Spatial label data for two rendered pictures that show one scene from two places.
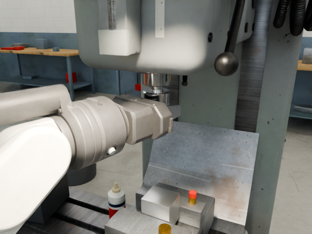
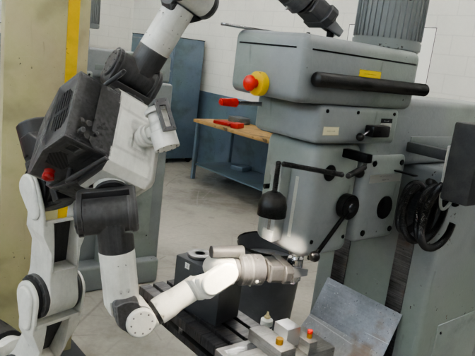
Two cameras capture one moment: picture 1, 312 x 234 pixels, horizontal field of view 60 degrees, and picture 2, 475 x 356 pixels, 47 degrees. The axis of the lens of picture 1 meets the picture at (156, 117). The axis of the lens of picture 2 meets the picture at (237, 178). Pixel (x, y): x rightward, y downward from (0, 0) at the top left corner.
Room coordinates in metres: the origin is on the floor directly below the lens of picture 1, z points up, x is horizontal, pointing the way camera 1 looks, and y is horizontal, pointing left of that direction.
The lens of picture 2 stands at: (-0.99, -0.46, 1.82)
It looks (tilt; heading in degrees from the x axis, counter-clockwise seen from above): 13 degrees down; 25
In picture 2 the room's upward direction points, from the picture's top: 7 degrees clockwise
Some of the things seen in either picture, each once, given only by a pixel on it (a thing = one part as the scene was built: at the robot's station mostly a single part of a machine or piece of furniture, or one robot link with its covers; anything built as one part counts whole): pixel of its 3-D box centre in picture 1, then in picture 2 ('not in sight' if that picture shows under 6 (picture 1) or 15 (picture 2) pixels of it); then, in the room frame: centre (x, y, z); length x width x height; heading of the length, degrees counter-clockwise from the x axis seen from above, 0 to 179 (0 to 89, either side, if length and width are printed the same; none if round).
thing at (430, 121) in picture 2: not in sight; (417, 127); (0.91, -0.21, 1.66); 0.80 x 0.23 x 0.20; 156
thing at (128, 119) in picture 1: (116, 124); (266, 270); (0.38, 0.06, 1.23); 0.13 x 0.12 x 0.10; 48
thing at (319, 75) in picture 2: not in sight; (374, 85); (0.42, -0.15, 1.79); 0.45 x 0.04 x 0.04; 156
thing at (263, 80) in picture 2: not in sight; (258, 83); (0.24, 0.09, 1.76); 0.06 x 0.02 x 0.06; 66
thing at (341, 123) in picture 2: not in sight; (327, 118); (0.49, -0.02, 1.68); 0.34 x 0.24 x 0.10; 156
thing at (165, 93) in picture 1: (156, 93); (295, 258); (0.45, 0.00, 1.26); 0.05 x 0.05 x 0.01
